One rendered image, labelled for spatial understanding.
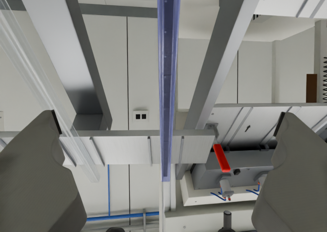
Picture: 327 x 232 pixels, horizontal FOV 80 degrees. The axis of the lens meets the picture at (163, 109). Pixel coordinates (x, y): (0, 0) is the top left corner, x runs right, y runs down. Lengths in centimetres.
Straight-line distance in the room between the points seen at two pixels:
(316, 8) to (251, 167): 36
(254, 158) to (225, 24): 36
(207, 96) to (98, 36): 190
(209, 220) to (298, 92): 228
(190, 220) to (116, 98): 157
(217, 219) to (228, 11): 60
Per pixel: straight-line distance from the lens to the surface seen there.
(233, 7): 29
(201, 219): 71
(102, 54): 213
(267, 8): 31
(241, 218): 76
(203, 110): 38
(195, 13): 86
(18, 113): 233
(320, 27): 112
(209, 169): 50
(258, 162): 57
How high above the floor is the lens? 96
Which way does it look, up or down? 2 degrees up
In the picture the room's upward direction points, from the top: 180 degrees clockwise
